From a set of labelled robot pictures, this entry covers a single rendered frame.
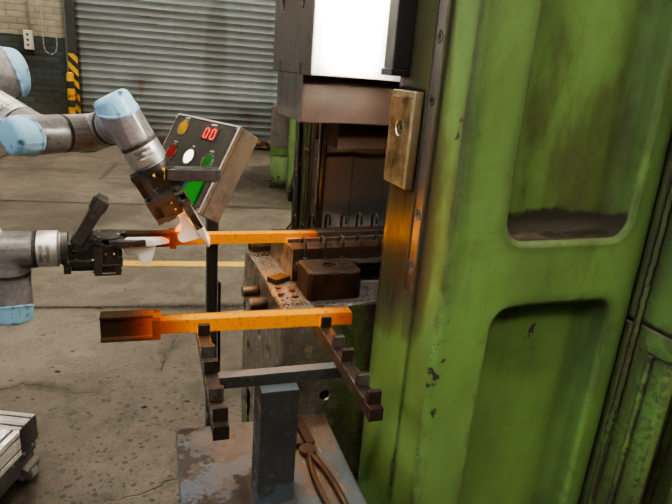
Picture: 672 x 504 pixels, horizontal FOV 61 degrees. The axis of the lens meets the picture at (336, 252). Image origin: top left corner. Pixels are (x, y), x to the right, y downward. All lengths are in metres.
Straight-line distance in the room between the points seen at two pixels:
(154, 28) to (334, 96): 8.15
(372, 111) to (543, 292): 0.52
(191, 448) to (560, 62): 0.94
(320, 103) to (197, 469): 0.75
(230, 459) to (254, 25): 8.46
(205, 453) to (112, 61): 8.52
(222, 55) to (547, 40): 8.36
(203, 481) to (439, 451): 0.43
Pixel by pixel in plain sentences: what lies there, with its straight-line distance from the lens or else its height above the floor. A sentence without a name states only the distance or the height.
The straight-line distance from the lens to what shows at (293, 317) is 1.00.
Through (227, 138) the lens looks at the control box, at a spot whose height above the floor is 1.16.
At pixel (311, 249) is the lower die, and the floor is 0.99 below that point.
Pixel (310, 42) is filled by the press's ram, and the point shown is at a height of 1.43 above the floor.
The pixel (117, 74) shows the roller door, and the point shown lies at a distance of 9.39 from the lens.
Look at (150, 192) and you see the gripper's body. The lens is 1.25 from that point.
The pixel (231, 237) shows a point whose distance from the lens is 1.30.
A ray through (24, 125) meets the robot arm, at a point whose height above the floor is 1.24.
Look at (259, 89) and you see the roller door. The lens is 9.28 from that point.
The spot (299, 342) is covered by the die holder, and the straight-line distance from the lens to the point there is 1.20.
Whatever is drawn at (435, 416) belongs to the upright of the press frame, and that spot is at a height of 0.80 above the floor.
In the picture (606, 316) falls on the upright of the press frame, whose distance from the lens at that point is 1.24.
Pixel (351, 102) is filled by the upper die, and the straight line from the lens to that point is 1.25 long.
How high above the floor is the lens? 1.39
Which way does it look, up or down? 18 degrees down
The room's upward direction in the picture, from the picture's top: 5 degrees clockwise
